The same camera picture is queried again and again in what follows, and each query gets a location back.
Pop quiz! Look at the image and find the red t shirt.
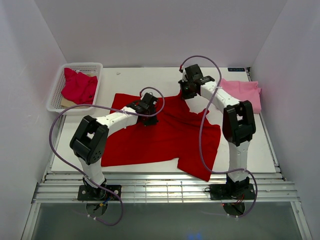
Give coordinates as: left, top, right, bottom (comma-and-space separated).
101, 94, 221, 182

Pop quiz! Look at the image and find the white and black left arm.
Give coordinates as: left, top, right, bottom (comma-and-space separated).
69, 93, 158, 201

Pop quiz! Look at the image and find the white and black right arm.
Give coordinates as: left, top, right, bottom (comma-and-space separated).
178, 64, 258, 202

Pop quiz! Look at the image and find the blue label on table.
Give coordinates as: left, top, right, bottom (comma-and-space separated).
227, 67, 246, 72

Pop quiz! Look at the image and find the folded pink t shirt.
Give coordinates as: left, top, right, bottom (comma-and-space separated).
220, 78, 262, 114

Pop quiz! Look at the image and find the crimson shirt in basket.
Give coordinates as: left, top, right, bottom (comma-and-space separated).
61, 68, 98, 104

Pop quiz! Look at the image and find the beige cloth in basket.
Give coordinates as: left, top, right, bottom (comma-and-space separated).
60, 97, 90, 110

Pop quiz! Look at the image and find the white plastic basket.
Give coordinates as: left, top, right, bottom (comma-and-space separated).
46, 62, 103, 116

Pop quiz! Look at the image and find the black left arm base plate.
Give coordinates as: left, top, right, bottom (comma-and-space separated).
77, 184, 123, 202

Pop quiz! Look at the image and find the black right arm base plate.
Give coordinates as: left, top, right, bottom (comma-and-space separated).
204, 183, 256, 200

